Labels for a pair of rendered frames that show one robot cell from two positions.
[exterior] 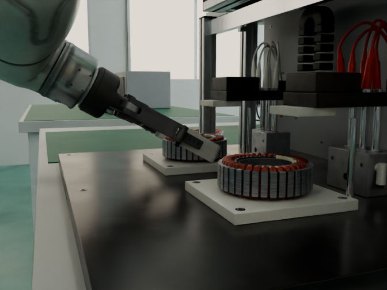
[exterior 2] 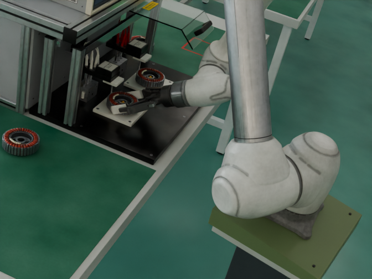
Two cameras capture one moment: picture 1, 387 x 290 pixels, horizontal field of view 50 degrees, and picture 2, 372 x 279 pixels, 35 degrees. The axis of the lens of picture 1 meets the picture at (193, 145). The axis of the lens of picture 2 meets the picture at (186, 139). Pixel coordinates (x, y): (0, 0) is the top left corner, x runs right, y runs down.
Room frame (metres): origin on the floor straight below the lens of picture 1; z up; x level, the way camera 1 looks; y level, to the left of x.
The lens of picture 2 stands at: (2.09, 1.21, 1.89)
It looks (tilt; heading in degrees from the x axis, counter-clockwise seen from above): 33 degrees down; 213
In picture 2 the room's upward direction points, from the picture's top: 15 degrees clockwise
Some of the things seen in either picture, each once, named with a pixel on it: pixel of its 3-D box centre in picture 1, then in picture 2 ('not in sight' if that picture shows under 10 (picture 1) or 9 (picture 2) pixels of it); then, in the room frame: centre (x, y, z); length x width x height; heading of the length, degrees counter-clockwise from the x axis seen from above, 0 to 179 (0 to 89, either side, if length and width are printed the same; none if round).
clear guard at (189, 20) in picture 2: not in sight; (165, 17); (0.43, -0.11, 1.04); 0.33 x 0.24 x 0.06; 110
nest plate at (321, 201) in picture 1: (264, 194); (149, 83); (0.48, -0.08, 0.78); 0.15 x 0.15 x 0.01; 20
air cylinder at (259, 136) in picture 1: (267, 144); (86, 89); (0.76, -0.14, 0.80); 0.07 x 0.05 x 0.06; 20
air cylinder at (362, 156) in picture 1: (361, 168); (117, 66); (0.53, -0.22, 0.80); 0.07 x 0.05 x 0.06; 20
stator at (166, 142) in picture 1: (194, 146); (122, 103); (0.71, 0.00, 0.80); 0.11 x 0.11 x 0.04
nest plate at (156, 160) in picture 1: (194, 160); (121, 109); (0.71, 0.00, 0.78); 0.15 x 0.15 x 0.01; 20
